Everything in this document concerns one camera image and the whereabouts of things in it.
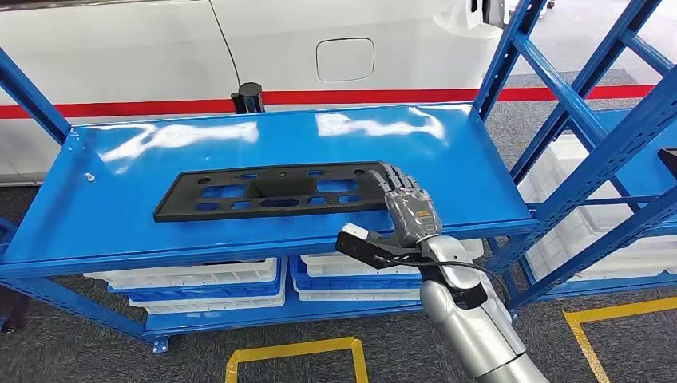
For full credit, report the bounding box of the white car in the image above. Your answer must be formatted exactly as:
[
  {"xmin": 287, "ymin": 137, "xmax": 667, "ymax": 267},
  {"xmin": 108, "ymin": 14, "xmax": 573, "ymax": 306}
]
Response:
[{"xmin": 0, "ymin": 0, "xmax": 530, "ymax": 187}]

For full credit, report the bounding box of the blue metal shelf rack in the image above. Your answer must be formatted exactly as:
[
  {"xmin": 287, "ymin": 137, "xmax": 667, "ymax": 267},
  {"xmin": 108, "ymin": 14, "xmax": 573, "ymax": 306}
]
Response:
[
  {"xmin": 0, "ymin": 0, "xmax": 548, "ymax": 355},
  {"xmin": 484, "ymin": 0, "xmax": 677, "ymax": 313}
]

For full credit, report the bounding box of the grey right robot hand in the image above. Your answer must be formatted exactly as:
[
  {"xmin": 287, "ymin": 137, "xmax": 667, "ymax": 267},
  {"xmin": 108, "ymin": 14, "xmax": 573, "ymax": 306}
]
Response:
[{"xmin": 368, "ymin": 162, "xmax": 442, "ymax": 248}]

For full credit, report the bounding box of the red barrier belt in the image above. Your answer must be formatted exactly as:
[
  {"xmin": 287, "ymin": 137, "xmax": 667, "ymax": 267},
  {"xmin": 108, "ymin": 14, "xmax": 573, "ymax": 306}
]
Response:
[{"xmin": 0, "ymin": 84, "xmax": 657, "ymax": 120}]

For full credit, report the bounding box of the black stanchion post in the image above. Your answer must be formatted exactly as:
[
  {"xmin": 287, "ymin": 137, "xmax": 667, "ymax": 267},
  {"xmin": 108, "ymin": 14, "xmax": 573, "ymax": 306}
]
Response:
[{"xmin": 231, "ymin": 81, "xmax": 266, "ymax": 115}]

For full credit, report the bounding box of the black plastic piece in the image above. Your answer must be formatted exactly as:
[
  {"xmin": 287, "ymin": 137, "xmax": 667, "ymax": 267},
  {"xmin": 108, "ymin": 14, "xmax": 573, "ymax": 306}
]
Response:
[{"xmin": 658, "ymin": 148, "xmax": 677, "ymax": 180}]

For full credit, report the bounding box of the black plastic plate bracket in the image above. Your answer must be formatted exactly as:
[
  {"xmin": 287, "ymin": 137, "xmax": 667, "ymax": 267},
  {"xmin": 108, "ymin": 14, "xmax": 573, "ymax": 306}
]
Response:
[{"xmin": 153, "ymin": 160, "xmax": 395, "ymax": 223}]

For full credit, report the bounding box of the blue plastic crate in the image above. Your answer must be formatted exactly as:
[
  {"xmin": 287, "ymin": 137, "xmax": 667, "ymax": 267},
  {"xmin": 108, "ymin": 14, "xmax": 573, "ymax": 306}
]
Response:
[
  {"xmin": 289, "ymin": 257, "xmax": 424, "ymax": 292},
  {"xmin": 107, "ymin": 259, "xmax": 287, "ymax": 303}
]

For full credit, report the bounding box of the yellow floor tape square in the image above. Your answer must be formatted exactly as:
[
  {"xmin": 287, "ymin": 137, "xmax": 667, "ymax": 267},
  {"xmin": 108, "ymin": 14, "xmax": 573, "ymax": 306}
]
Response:
[{"xmin": 224, "ymin": 336, "xmax": 370, "ymax": 383}]

